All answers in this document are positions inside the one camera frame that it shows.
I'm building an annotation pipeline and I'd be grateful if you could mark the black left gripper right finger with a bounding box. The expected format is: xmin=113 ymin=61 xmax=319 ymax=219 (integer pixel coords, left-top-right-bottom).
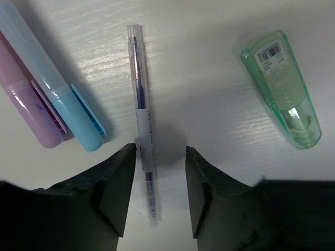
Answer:
xmin=185 ymin=146 xmax=264 ymax=250

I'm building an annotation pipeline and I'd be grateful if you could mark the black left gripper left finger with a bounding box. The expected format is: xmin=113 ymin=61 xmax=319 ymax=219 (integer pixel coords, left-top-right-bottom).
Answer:
xmin=34 ymin=143 xmax=137 ymax=250

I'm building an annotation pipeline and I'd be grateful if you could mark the clear blue gel pen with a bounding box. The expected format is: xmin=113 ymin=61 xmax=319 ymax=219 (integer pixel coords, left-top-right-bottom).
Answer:
xmin=127 ymin=24 xmax=160 ymax=226

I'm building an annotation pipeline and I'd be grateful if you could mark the green correction tape dispenser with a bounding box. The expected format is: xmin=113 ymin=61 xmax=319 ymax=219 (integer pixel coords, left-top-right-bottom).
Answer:
xmin=240 ymin=30 xmax=322 ymax=150

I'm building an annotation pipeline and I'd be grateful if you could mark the pink highlighter marker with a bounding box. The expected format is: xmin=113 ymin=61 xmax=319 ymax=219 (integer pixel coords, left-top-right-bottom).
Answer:
xmin=1 ymin=35 xmax=67 ymax=149

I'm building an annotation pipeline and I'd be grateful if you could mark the light blue highlighter marker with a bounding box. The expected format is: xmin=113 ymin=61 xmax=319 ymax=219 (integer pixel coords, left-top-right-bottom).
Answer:
xmin=1 ymin=1 xmax=106 ymax=152

